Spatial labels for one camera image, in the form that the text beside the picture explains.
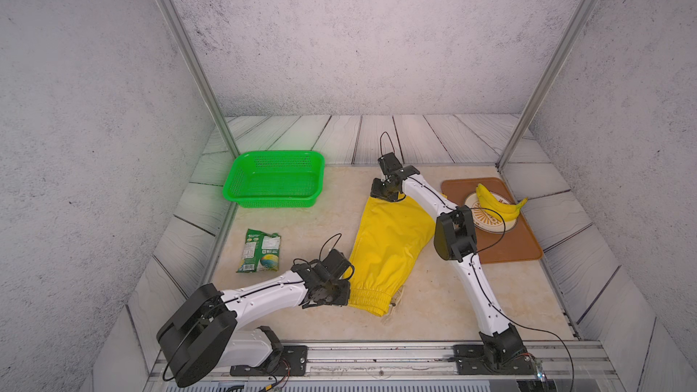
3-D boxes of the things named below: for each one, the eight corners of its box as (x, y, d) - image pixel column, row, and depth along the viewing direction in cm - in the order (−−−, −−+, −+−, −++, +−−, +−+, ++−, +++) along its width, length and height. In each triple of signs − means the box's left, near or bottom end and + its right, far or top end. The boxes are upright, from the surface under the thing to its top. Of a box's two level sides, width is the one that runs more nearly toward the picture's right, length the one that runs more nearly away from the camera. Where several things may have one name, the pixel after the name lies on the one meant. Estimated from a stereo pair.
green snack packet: (239, 272, 92) (236, 268, 90) (250, 233, 102) (248, 229, 100) (277, 272, 92) (275, 268, 90) (285, 233, 102) (283, 229, 100)
